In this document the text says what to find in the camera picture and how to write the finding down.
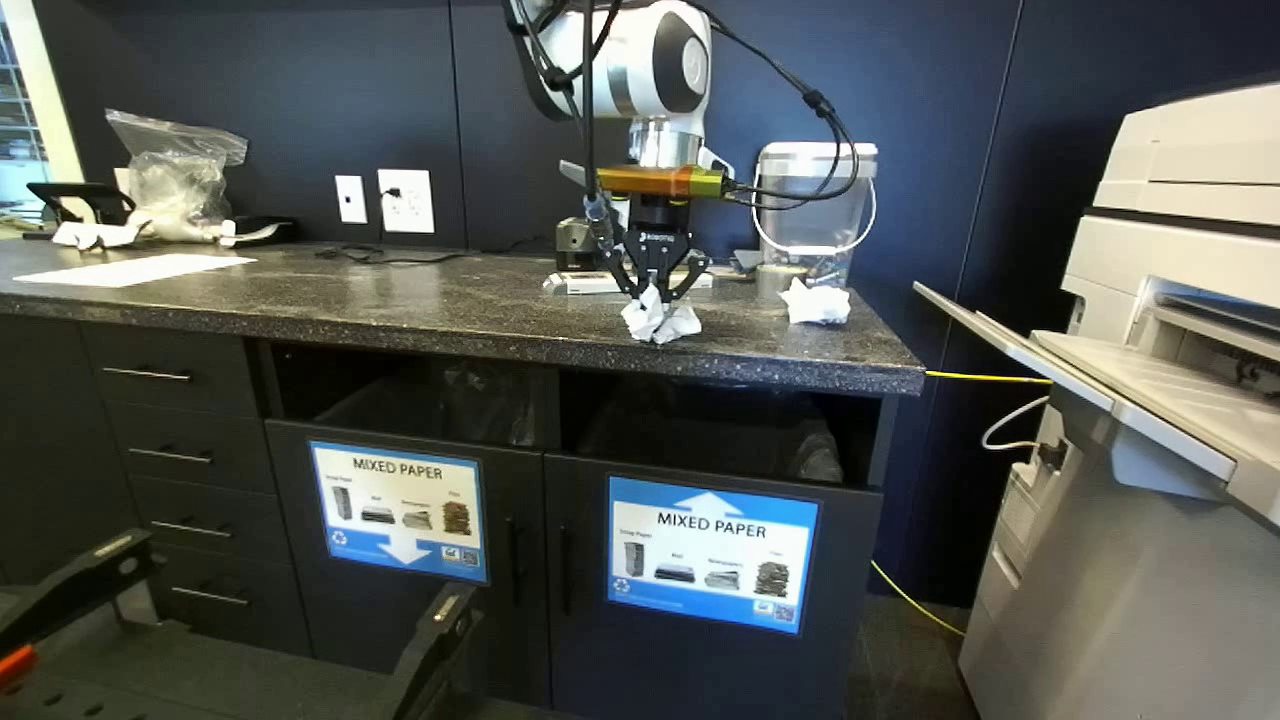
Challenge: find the large white office printer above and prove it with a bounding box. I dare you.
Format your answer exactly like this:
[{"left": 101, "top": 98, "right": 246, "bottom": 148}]
[{"left": 944, "top": 82, "right": 1280, "bottom": 720}]

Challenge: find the blue mixed paper sign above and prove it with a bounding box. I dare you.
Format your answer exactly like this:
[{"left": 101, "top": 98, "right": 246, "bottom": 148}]
[
  {"left": 605, "top": 476, "right": 819, "bottom": 635},
  {"left": 308, "top": 442, "right": 490, "bottom": 583}
]

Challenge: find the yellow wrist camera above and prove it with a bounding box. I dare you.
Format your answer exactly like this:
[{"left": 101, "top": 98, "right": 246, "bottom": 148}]
[{"left": 597, "top": 166, "right": 729, "bottom": 202}]

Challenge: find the white paper ball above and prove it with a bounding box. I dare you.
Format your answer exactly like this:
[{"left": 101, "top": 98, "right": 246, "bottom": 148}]
[{"left": 620, "top": 290, "right": 703, "bottom": 345}]

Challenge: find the black cart frame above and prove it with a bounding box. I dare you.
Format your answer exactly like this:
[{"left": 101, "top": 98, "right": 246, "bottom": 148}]
[{"left": 0, "top": 530, "right": 490, "bottom": 720}]

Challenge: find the right black bin door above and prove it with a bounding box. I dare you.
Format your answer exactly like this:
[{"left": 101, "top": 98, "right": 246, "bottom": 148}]
[{"left": 544, "top": 457, "right": 880, "bottom": 720}]

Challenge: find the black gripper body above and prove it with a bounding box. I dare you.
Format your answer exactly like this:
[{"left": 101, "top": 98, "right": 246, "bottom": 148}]
[{"left": 623, "top": 198, "right": 692, "bottom": 279}]

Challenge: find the yellow cable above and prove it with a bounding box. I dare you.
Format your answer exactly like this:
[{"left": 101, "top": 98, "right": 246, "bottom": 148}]
[{"left": 863, "top": 364, "right": 1058, "bottom": 640}]

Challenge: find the black tape dispenser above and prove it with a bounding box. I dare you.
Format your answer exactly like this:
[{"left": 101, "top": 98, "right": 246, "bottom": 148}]
[{"left": 555, "top": 218, "right": 597, "bottom": 267}]

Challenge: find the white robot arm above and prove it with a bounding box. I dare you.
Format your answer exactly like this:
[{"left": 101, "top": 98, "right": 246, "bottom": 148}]
[{"left": 503, "top": 0, "right": 729, "bottom": 306}]

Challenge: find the right blue mixed paper sign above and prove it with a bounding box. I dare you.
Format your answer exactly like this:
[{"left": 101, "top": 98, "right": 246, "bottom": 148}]
[{"left": 605, "top": 476, "right": 819, "bottom": 635}]

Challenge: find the white wall outlet plate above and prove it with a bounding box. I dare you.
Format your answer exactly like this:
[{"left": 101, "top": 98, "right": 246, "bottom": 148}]
[{"left": 375, "top": 170, "right": 435, "bottom": 235}]

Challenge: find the clear plastic bag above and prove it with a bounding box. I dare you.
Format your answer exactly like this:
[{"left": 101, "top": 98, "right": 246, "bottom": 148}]
[{"left": 103, "top": 110, "right": 249, "bottom": 246}]

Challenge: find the black drawer cabinet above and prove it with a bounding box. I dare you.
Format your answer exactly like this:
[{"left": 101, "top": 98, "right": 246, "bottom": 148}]
[{"left": 83, "top": 327, "right": 308, "bottom": 654}]

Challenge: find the white wall switch plate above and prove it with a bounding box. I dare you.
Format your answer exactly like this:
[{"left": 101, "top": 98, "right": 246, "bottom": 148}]
[{"left": 331, "top": 177, "right": 369, "bottom": 224}]

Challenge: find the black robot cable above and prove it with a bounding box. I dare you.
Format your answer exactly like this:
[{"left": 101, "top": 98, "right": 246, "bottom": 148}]
[{"left": 514, "top": 0, "right": 884, "bottom": 257}]

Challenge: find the white sheet of paper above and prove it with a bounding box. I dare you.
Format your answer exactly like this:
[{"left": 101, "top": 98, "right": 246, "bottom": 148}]
[{"left": 13, "top": 257, "right": 254, "bottom": 290}]

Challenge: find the black bin door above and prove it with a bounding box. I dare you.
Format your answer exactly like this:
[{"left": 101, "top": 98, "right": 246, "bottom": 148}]
[
  {"left": 544, "top": 457, "right": 880, "bottom": 720},
  {"left": 269, "top": 422, "right": 548, "bottom": 704}
]

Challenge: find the left blue mixed paper sign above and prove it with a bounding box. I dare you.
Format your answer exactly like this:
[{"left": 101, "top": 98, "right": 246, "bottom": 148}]
[{"left": 308, "top": 442, "right": 490, "bottom": 583}]

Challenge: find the grey white stapler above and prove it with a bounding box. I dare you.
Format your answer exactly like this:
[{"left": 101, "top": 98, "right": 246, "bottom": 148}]
[{"left": 542, "top": 263, "right": 751, "bottom": 296}]

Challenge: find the left black bin door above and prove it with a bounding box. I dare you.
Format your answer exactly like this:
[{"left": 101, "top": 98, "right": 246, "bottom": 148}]
[{"left": 269, "top": 422, "right": 548, "bottom": 704}]

